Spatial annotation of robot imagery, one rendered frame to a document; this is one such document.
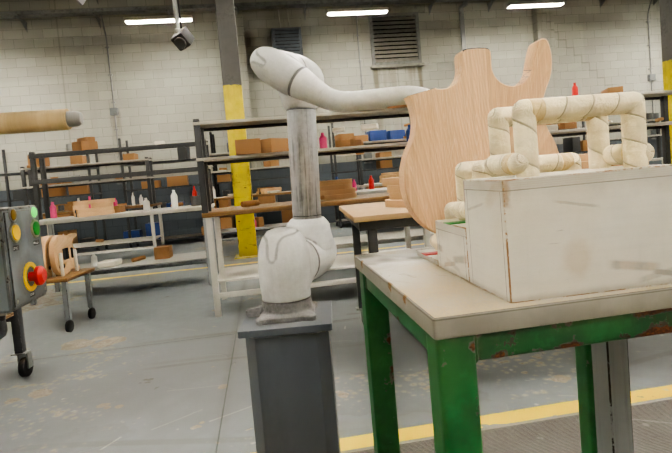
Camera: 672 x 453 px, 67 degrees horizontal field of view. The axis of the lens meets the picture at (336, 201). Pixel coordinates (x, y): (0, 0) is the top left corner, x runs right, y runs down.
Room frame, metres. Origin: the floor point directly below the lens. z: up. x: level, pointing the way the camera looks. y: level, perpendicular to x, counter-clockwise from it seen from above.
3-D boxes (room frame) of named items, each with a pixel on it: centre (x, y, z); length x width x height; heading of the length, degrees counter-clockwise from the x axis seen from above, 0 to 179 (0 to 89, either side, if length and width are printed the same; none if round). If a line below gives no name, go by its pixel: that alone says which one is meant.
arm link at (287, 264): (1.59, 0.18, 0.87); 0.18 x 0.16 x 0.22; 158
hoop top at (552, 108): (0.73, -0.36, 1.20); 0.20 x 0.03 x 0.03; 97
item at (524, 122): (0.72, -0.28, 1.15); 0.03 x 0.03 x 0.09
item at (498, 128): (0.80, -0.27, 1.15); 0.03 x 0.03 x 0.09
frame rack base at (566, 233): (0.78, -0.35, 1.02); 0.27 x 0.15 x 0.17; 98
